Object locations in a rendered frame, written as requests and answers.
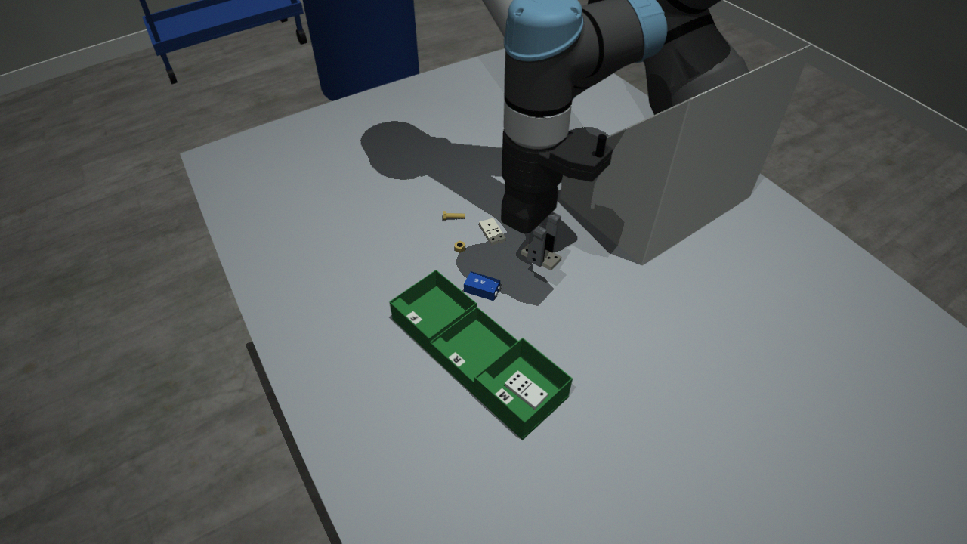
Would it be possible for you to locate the blue 9v battery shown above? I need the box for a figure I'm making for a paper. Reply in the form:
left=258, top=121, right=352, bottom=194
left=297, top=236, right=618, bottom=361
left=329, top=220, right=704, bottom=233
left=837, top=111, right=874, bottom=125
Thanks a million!
left=464, top=271, right=501, bottom=301

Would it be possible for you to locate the white domino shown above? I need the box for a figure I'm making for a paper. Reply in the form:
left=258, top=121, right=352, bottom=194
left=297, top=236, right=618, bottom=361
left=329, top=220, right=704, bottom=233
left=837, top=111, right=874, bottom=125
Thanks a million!
left=505, top=371, right=548, bottom=409
left=521, top=244, right=561, bottom=270
left=479, top=218, right=506, bottom=246

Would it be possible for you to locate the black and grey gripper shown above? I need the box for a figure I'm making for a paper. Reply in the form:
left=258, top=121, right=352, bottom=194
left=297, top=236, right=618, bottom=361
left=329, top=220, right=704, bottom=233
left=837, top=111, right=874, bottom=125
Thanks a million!
left=501, top=99, right=613, bottom=267

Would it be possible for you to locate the green three-compartment bin rack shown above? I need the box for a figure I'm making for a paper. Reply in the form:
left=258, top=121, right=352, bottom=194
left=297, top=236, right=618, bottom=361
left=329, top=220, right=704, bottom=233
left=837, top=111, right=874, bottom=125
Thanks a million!
left=389, top=270, right=573, bottom=440

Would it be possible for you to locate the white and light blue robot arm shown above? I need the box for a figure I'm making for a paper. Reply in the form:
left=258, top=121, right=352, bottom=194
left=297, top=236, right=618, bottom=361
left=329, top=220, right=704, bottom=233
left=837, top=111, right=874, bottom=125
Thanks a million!
left=482, top=0, right=749, bottom=117

